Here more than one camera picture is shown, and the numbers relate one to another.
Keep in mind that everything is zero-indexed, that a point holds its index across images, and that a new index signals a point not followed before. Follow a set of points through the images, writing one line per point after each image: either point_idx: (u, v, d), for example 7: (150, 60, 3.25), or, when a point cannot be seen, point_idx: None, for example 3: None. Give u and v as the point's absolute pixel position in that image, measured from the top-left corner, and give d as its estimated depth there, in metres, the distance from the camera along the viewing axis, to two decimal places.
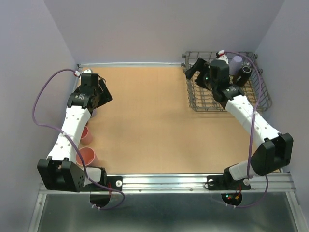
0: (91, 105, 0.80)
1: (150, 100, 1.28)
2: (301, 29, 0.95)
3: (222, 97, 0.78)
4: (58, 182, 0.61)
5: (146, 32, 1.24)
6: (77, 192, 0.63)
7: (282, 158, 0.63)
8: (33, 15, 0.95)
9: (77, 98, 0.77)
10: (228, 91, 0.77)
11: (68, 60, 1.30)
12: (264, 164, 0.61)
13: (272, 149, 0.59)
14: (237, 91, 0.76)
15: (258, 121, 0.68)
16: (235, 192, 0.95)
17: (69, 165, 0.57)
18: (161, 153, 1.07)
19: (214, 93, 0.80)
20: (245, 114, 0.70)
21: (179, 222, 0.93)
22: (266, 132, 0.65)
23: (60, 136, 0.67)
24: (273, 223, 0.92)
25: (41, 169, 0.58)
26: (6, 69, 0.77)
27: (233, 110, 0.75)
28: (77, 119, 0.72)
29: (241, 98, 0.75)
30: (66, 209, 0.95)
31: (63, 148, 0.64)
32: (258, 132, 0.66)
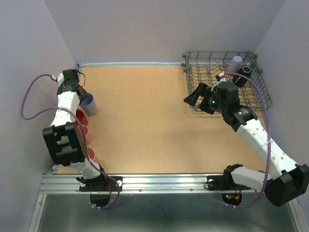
0: (80, 93, 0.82)
1: (150, 100, 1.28)
2: (301, 29, 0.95)
3: (234, 120, 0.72)
4: (63, 152, 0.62)
5: (146, 32, 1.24)
6: (83, 156, 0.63)
7: (299, 188, 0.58)
8: (33, 15, 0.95)
9: (65, 88, 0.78)
10: (240, 114, 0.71)
11: (67, 61, 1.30)
12: (280, 195, 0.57)
13: (289, 182, 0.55)
14: (249, 113, 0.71)
15: (273, 150, 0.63)
16: (235, 192, 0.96)
17: (72, 125, 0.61)
18: (161, 153, 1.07)
19: (225, 115, 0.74)
20: (259, 142, 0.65)
21: (180, 222, 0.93)
22: (284, 165, 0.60)
23: (58, 111, 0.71)
24: (273, 223, 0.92)
25: (47, 136, 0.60)
26: (6, 69, 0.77)
27: (247, 136, 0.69)
28: (69, 99, 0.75)
29: (254, 123, 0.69)
30: (67, 209, 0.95)
31: (63, 117, 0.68)
32: (273, 163, 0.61)
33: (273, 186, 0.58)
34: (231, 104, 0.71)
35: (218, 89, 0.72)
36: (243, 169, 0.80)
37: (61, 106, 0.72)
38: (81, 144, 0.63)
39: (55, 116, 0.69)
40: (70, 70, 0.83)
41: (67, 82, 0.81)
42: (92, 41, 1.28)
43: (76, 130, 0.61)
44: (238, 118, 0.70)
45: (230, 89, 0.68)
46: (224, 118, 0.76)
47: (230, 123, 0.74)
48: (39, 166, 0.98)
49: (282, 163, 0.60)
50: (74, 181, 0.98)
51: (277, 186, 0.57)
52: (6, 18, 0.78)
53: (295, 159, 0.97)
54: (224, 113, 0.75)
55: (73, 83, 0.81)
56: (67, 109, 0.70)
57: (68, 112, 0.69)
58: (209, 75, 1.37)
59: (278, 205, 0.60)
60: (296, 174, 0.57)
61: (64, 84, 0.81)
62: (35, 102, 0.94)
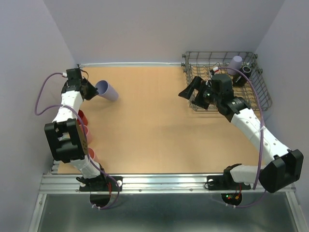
0: (83, 94, 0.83)
1: (150, 99, 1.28)
2: (301, 29, 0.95)
3: (228, 110, 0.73)
4: (63, 148, 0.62)
5: (146, 33, 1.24)
6: (83, 154, 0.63)
7: (293, 175, 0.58)
8: (33, 16, 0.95)
9: (69, 88, 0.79)
10: (233, 104, 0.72)
11: (67, 61, 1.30)
12: (273, 182, 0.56)
13: (281, 167, 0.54)
14: (243, 103, 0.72)
15: (266, 136, 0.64)
16: (235, 192, 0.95)
17: (73, 121, 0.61)
18: (161, 153, 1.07)
19: (219, 106, 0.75)
20: (253, 129, 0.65)
21: (180, 222, 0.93)
22: (276, 149, 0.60)
23: (60, 108, 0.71)
24: (272, 223, 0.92)
25: (48, 131, 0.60)
26: (6, 68, 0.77)
27: (240, 124, 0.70)
28: (72, 97, 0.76)
29: (247, 112, 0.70)
30: (67, 208, 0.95)
31: (66, 114, 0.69)
32: (267, 149, 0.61)
33: (266, 171, 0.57)
34: (225, 94, 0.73)
35: (213, 79, 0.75)
36: (240, 166, 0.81)
37: (64, 104, 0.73)
38: (81, 141, 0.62)
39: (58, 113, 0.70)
40: (75, 70, 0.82)
41: (71, 82, 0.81)
42: (92, 41, 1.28)
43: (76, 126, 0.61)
44: (232, 108, 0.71)
45: (223, 80, 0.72)
46: (219, 110, 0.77)
47: (224, 114, 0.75)
48: (39, 166, 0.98)
49: (274, 148, 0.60)
50: (74, 181, 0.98)
51: (269, 172, 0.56)
52: (6, 19, 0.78)
53: None
54: (218, 105, 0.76)
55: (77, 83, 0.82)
56: (70, 106, 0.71)
57: (70, 109, 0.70)
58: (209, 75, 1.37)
59: (272, 193, 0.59)
60: (289, 159, 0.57)
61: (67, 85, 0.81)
62: (35, 102, 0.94)
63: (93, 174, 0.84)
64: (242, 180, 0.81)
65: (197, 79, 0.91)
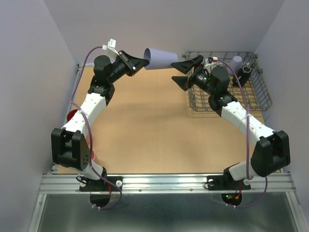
0: (109, 98, 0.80)
1: (150, 99, 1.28)
2: (301, 28, 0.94)
3: (217, 106, 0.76)
4: (64, 156, 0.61)
5: (146, 32, 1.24)
6: (80, 169, 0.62)
7: (282, 157, 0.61)
8: (32, 14, 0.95)
9: (97, 88, 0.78)
10: (222, 100, 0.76)
11: (67, 60, 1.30)
12: (263, 164, 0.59)
13: (268, 147, 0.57)
14: (231, 98, 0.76)
15: (252, 122, 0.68)
16: (235, 192, 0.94)
17: (79, 136, 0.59)
18: (161, 153, 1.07)
19: (210, 100, 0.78)
20: (239, 117, 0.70)
21: (179, 222, 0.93)
22: (261, 131, 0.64)
23: (77, 113, 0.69)
24: (272, 223, 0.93)
25: (53, 136, 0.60)
26: (6, 68, 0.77)
27: (228, 115, 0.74)
28: (94, 103, 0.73)
29: (234, 104, 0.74)
30: (67, 208, 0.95)
31: (78, 123, 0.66)
32: (253, 132, 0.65)
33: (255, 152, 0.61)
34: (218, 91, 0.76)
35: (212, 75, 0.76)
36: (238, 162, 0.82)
37: (83, 109, 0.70)
38: (82, 156, 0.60)
39: (72, 119, 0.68)
40: (102, 71, 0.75)
41: (101, 82, 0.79)
42: (92, 40, 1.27)
43: (81, 142, 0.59)
44: (220, 103, 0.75)
45: (221, 79, 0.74)
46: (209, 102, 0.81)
47: (211, 107, 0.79)
48: (39, 166, 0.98)
49: (259, 131, 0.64)
50: (74, 181, 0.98)
51: (258, 154, 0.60)
52: (6, 18, 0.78)
53: (297, 160, 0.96)
54: (209, 98, 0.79)
55: (106, 86, 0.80)
56: (85, 116, 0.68)
57: (84, 119, 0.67)
58: None
59: (263, 176, 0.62)
60: (275, 140, 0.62)
61: (97, 84, 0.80)
62: (35, 102, 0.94)
63: (94, 176, 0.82)
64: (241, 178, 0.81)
65: (201, 57, 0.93)
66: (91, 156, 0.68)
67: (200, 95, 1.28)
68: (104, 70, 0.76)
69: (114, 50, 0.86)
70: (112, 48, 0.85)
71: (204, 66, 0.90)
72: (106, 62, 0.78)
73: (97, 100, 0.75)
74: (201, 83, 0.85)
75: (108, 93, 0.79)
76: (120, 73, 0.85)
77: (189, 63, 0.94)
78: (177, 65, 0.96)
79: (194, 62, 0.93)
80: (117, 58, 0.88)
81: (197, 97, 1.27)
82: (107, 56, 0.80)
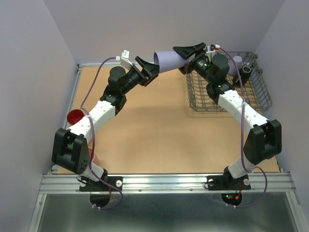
0: (119, 108, 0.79)
1: (150, 99, 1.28)
2: (301, 28, 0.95)
3: (215, 93, 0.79)
4: (63, 157, 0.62)
5: (146, 33, 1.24)
6: (77, 173, 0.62)
7: (274, 145, 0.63)
8: (33, 14, 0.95)
9: (109, 97, 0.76)
10: (219, 88, 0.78)
11: (68, 60, 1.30)
12: (256, 150, 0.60)
13: (260, 134, 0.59)
14: (228, 86, 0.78)
15: (247, 110, 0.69)
16: (235, 192, 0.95)
17: (82, 140, 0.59)
18: (161, 154, 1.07)
19: (208, 88, 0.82)
20: (235, 105, 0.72)
21: (180, 223, 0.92)
22: (256, 120, 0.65)
23: (84, 117, 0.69)
24: (272, 223, 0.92)
25: (57, 136, 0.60)
26: (6, 67, 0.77)
27: (225, 104, 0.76)
28: (103, 110, 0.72)
29: (231, 93, 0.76)
30: (67, 209, 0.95)
31: (83, 127, 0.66)
32: (247, 120, 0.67)
33: (248, 140, 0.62)
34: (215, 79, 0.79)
35: (212, 63, 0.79)
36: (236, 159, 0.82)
37: (91, 114, 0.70)
38: (80, 160, 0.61)
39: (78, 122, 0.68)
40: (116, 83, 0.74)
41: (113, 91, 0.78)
42: (92, 41, 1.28)
43: (82, 146, 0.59)
44: (217, 91, 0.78)
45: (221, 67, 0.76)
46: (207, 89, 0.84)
47: (210, 95, 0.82)
48: (40, 165, 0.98)
49: (254, 119, 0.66)
50: (74, 181, 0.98)
51: (251, 141, 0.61)
52: (7, 18, 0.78)
53: (297, 160, 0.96)
54: (208, 85, 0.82)
55: (119, 95, 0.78)
56: (91, 121, 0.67)
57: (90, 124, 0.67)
58: None
59: (256, 164, 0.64)
60: (269, 129, 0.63)
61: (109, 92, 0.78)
62: (35, 102, 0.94)
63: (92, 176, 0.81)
64: (240, 175, 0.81)
65: (203, 45, 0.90)
66: (90, 162, 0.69)
67: (200, 96, 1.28)
68: (118, 81, 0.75)
69: (127, 61, 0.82)
70: (125, 59, 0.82)
71: (205, 52, 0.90)
72: (121, 73, 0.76)
73: (107, 108, 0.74)
74: (201, 68, 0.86)
75: (119, 103, 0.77)
76: (133, 83, 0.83)
77: (190, 49, 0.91)
78: (179, 50, 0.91)
79: (195, 48, 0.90)
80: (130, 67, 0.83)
81: (197, 97, 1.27)
82: (122, 67, 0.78)
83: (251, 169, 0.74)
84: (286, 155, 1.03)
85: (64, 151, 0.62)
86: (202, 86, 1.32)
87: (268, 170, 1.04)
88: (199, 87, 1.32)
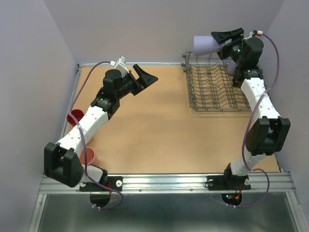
0: (111, 112, 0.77)
1: (150, 99, 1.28)
2: (301, 28, 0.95)
3: (241, 76, 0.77)
4: (56, 171, 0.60)
5: (146, 32, 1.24)
6: (71, 186, 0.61)
7: (276, 142, 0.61)
8: (33, 14, 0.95)
9: (101, 101, 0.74)
10: (248, 72, 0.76)
11: (67, 60, 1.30)
12: (255, 138, 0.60)
13: (264, 126, 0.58)
14: (258, 74, 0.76)
15: (264, 101, 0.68)
16: (235, 192, 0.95)
17: (72, 155, 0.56)
18: (161, 154, 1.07)
19: (236, 70, 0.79)
20: (255, 94, 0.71)
21: (180, 222, 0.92)
22: (268, 112, 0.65)
23: (75, 128, 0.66)
24: (272, 223, 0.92)
25: (46, 152, 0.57)
26: (6, 68, 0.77)
27: (247, 90, 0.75)
28: (94, 118, 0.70)
29: (257, 80, 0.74)
30: (67, 209, 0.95)
31: (73, 139, 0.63)
32: (259, 110, 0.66)
33: (252, 129, 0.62)
34: (248, 62, 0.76)
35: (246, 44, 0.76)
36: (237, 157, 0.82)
37: (81, 124, 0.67)
38: (73, 175, 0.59)
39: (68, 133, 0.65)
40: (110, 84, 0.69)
41: (105, 94, 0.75)
42: (92, 41, 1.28)
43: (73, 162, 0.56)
44: (245, 75, 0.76)
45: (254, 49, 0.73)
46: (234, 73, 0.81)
47: (236, 78, 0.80)
48: (40, 165, 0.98)
49: (266, 111, 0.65)
50: None
51: (254, 130, 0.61)
52: (7, 18, 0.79)
53: (297, 160, 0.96)
54: (236, 68, 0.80)
55: (111, 99, 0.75)
56: (82, 132, 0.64)
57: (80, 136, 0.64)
58: (209, 75, 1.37)
59: (253, 154, 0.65)
60: (277, 124, 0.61)
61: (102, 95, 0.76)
62: (35, 102, 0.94)
63: (85, 178, 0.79)
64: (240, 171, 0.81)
65: (240, 30, 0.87)
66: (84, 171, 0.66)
67: (200, 95, 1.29)
68: (112, 82, 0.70)
69: (124, 67, 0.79)
70: (122, 65, 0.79)
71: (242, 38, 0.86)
72: (117, 75, 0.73)
73: (98, 115, 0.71)
74: (234, 52, 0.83)
75: (111, 107, 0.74)
76: (127, 90, 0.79)
77: (227, 34, 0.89)
78: (216, 35, 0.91)
79: (232, 34, 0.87)
80: (124, 75, 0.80)
81: (197, 97, 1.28)
82: (119, 72, 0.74)
83: (252, 165, 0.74)
84: (287, 155, 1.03)
85: (56, 164, 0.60)
86: (202, 86, 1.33)
87: (268, 170, 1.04)
88: (199, 87, 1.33)
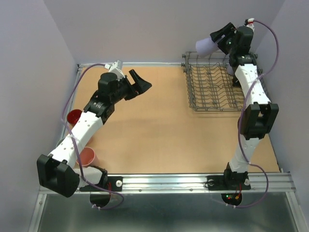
0: (106, 116, 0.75)
1: (150, 99, 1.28)
2: (301, 28, 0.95)
3: (235, 62, 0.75)
4: (50, 182, 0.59)
5: (146, 32, 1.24)
6: (67, 196, 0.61)
7: (265, 124, 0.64)
8: (32, 14, 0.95)
9: (94, 105, 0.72)
10: (242, 58, 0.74)
11: (67, 60, 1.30)
12: (246, 123, 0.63)
13: (255, 111, 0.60)
14: (251, 60, 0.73)
15: (257, 88, 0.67)
16: (235, 193, 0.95)
17: (65, 168, 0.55)
18: (161, 153, 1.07)
19: (230, 57, 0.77)
20: (247, 80, 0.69)
21: (180, 222, 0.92)
22: (259, 99, 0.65)
23: (67, 137, 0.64)
24: (272, 223, 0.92)
25: (38, 164, 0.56)
26: (7, 67, 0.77)
27: (240, 76, 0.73)
28: (87, 125, 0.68)
29: (250, 66, 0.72)
30: (67, 210, 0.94)
31: (66, 150, 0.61)
32: (251, 97, 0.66)
33: (244, 113, 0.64)
34: (241, 48, 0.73)
35: (237, 31, 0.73)
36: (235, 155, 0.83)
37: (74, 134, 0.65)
38: (68, 186, 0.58)
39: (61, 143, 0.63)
40: (105, 87, 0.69)
41: (100, 99, 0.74)
42: (92, 41, 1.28)
43: (66, 173, 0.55)
44: (239, 61, 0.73)
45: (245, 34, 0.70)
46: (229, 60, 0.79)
47: (231, 65, 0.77)
48: None
49: (257, 97, 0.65)
50: None
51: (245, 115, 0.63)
52: (7, 18, 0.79)
53: (297, 160, 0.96)
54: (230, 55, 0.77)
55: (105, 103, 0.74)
56: (75, 142, 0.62)
57: (73, 146, 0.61)
58: (209, 75, 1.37)
59: (245, 137, 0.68)
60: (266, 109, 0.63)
61: (96, 99, 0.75)
62: (35, 102, 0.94)
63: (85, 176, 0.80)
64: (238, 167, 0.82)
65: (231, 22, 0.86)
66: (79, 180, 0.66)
67: (200, 96, 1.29)
68: (108, 84, 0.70)
69: (120, 71, 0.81)
70: (119, 69, 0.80)
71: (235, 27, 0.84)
72: (113, 78, 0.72)
73: (92, 122, 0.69)
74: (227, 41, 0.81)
75: (105, 111, 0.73)
76: (121, 94, 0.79)
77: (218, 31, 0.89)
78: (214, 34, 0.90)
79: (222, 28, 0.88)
80: (120, 79, 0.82)
81: (197, 97, 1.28)
82: (115, 74, 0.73)
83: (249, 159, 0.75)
84: (287, 155, 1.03)
85: (49, 175, 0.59)
86: (202, 86, 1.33)
87: (267, 170, 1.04)
88: (199, 87, 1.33)
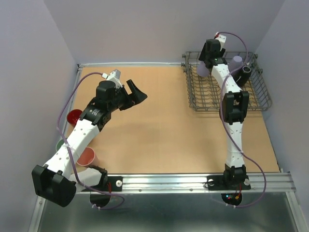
0: (102, 124, 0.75)
1: (150, 99, 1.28)
2: (301, 28, 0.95)
3: (210, 64, 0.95)
4: (47, 192, 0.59)
5: (146, 32, 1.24)
6: (63, 206, 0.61)
7: (241, 110, 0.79)
8: (32, 14, 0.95)
9: (91, 112, 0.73)
10: (216, 61, 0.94)
11: (67, 60, 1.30)
12: (225, 109, 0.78)
13: (230, 99, 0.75)
14: (222, 61, 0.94)
15: (230, 81, 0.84)
16: (235, 192, 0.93)
17: (60, 179, 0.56)
18: (161, 153, 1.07)
19: (205, 61, 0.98)
20: (221, 76, 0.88)
21: (180, 222, 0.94)
22: (232, 88, 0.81)
23: (63, 147, 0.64)
24: (271, 222, 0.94)
25: (34, 174, 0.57)
26: (6, 67, 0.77)
27: (215, 73, 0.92)
28: (83, 134, 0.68)
29: (222, 65, 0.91)
30: (67, 209, 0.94)
31: (61, 161, 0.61)
32: (226, 88, 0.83)
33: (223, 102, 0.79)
34: (213, 53, 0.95)
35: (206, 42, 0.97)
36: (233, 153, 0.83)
37: (69, 142, 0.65)
38: (63, 195, 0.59)
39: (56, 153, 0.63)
40: (103, 93, 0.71)
41: (97, 106, 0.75)
42: (92, 41, 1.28)
43: (62, 183, 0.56)
44: (213, 62, 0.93)
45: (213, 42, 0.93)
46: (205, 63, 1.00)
47: (207, 67, 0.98)
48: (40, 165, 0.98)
49: (231, 88, 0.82)
50: None
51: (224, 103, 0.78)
52: (6, 17, 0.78)
53: (298, 160, 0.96)
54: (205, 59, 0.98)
55: (102, 110, 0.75)
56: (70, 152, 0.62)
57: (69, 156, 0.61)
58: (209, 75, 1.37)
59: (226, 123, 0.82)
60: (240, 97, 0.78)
61: (92, 107, 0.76)
62: (35, 102, 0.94)
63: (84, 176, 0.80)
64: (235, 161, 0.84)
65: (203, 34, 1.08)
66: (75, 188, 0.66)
67: (200, 96, 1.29)
68: (106, 92, 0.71)
69: (118, 81, 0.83)
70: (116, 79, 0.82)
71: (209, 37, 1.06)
72: (111, 85, 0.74)
73: (87, 130, 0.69)
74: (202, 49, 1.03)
75: (102, 118, 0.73)
76: (117, 103, 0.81)
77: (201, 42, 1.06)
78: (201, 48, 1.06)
79: None
80: (118, 88, 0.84)
81: (197, 97, 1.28)
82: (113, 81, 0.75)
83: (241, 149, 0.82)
84: (287, 155, 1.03)
85: (46, 185, 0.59)
86: (202, 86, 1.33)
87: (266, 170, 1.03)
88: (199, 87, 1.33)
